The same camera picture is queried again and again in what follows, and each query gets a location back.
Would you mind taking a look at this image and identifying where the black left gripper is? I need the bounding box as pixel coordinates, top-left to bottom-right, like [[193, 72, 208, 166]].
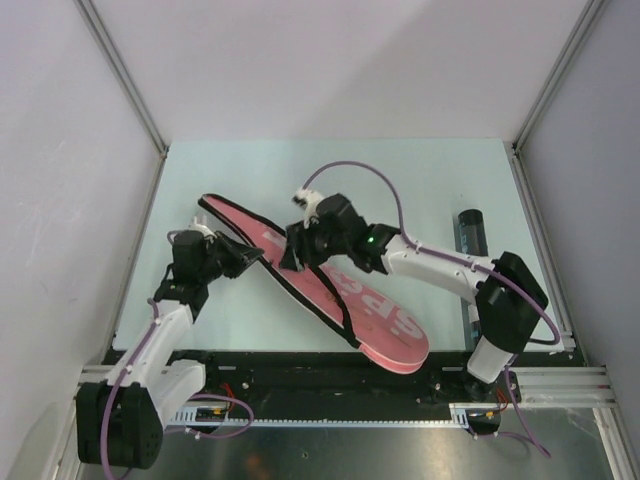
[[198, 230, 264, 284]]

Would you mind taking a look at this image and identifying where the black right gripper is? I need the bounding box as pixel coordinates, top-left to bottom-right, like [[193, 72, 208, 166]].
[[278, 217, 349, 275]]

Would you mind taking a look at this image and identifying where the pink racket bag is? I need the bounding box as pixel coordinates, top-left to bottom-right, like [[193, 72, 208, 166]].
[[198, 193, 429, 374]]

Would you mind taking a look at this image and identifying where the black shuttlecock tube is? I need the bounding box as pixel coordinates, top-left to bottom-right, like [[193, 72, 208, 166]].
[[454, 208, 494, 351]]

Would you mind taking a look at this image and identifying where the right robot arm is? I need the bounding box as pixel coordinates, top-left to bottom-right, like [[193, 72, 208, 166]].
[[280, 188, 549, 401]]

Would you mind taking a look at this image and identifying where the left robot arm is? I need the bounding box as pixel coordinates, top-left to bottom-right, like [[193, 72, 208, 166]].
[[75, 226, 264, 479]]

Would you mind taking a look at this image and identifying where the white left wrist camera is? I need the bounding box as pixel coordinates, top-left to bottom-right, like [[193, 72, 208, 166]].
[[189, 215, 217, 238]]

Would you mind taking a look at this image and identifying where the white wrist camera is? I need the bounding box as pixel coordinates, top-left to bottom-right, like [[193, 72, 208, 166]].
[[189, 215, 217, 238], [292, 188, 324, 223]]

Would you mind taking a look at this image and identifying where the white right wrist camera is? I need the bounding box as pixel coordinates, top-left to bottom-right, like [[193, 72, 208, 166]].
[[292, 188, 324, 223]]

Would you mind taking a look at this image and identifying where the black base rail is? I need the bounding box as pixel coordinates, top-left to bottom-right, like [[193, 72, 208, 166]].
[[164, 349, 521, 406]]

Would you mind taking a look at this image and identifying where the grey cable duct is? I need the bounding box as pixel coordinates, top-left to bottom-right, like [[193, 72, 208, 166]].
[[168, 402, 498, 429]]

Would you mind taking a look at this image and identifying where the aluminium frame rail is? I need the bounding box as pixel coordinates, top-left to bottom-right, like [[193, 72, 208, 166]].
[[81, 360, 614, 406]]

